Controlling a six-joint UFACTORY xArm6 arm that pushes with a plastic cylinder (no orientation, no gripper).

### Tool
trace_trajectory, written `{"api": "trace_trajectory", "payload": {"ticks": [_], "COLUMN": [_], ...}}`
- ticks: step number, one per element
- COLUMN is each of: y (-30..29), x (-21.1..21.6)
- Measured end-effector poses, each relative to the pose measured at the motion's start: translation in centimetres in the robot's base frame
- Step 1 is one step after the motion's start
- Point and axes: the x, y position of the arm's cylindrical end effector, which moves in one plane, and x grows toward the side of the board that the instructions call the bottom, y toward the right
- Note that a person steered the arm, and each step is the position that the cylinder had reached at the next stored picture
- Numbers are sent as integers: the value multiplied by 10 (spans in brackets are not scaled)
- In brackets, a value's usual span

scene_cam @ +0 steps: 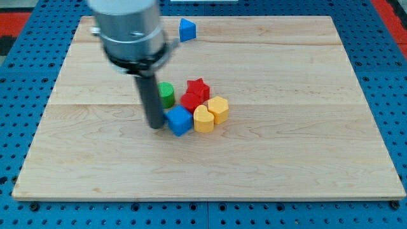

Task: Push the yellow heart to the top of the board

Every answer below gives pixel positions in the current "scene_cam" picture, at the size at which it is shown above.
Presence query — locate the green cylinder block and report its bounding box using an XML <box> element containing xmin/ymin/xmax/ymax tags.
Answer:
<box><xmin>158</xmin><ymin>81</ymin><xmax>176</xmax><ymax>109</ymax></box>

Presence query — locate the blue cube block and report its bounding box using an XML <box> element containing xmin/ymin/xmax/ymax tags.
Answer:
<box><xmin>165</xmin><ymin>105</ymin><xmax>193</xmax><ymax>137</ymax></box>

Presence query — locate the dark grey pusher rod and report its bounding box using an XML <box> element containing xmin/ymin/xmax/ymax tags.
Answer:
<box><xmin>135</xmin><ymin>74</ymin><xmax>165</xmax><ymax>129</ymax></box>

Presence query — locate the wooden board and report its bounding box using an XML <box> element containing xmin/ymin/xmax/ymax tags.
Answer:
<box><xmin>12</xmin><ymin>16</ymin><xmax>406</xmax><ymax>202</ymax></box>

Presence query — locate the yellow heart block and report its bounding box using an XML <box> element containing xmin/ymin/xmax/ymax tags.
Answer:
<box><xmin>193</xmin><ymin>105</ymin><xmax>214</xmax><ymax>133</ymax></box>

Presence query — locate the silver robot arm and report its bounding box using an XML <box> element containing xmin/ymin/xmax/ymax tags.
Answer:
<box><xmin>87</xmin><ymin>0</ymin><xmax>179</xmax><ymax>129</ymax></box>

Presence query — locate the red star block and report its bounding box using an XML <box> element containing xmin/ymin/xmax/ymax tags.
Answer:
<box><xmin>186</xmin><ymin>78</ymin><xmax>210</xmax><ymax>102</ymax></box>

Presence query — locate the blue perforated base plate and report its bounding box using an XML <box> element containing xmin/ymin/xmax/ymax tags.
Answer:
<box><xmin>1</xmin><ymin>0</ymin><xmax>406</xmax><ymax>228</ymax></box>

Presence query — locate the blue triangle block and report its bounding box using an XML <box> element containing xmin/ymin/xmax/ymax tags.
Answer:
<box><xmin>179</xmin><ymin>18</ymin><xmax>197</xmax><ymax>42</ymax></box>

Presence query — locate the yellow hexagon block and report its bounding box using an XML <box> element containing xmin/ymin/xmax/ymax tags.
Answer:
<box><xmin>207</xmin><ymin>96</ymin><xmax>229</xmax><ymax>124</ymax></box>

